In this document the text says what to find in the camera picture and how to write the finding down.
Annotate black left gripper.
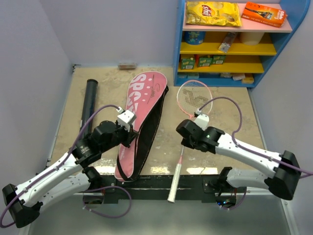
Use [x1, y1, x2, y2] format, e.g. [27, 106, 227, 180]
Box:
[101, 120, 139, 153]

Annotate black bag strap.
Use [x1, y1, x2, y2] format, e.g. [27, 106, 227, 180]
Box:
[115, 154, 137, 182]

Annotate pink racket bag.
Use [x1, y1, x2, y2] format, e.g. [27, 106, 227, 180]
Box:
[114, 71, 168, 182]

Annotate black shuttlecock tube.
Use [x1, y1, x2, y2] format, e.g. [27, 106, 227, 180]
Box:
[80, 79, 98, 130]

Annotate pink badminton racket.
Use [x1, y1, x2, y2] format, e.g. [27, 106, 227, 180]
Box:
[167, 80, 213, 203]

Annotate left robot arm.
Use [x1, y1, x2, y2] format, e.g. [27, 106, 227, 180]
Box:
[2, 121, 139, 228]

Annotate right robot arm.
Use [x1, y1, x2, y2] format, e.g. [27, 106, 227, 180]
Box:
[176, 119, 301, 200]

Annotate green box left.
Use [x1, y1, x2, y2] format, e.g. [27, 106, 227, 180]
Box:
[180, 57, 195, 70]

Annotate green box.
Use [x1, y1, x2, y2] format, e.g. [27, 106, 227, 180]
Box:
[212, 55, 226, 65]
[180, 57, 195, 70]
[198, 56, 213, 68]

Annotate green box middle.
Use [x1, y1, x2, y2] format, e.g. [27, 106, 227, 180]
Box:
[198, 56, 213, 68]

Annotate green box right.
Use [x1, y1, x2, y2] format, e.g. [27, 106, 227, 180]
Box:
[212, 55, 226, 65]

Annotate blue round tin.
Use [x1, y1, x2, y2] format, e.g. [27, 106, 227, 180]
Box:
[183, 31, 206, 45]

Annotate blue shelf unit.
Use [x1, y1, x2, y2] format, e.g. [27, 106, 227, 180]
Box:
[173, 0, 312, 88]

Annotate silver foil packet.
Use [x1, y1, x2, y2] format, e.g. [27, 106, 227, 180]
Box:
[218, 32, 238, 53]

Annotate yellow chips bag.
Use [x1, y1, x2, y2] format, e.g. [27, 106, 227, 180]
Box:
[185, 1, 242, 27]

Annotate cream round container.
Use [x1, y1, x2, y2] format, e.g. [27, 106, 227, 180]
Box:
[240, 32, 265, 46]

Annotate orange razor box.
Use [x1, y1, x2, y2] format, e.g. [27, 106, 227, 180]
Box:
[242, 2, 287, 28]

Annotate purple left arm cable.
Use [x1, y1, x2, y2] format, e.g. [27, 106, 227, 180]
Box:
[0, 104, 133, 227]

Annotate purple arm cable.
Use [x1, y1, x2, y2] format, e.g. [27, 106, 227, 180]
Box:
[0, 104, 133, 227]
[195, 96, 313, 211]

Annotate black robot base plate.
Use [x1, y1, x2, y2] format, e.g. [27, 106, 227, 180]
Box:
[89, 175, 245, 208]

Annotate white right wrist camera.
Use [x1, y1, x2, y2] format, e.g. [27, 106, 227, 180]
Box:
[194, 111, 209, 130]

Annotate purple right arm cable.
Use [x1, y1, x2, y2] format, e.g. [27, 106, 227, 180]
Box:
[195, 96, 313, 211]

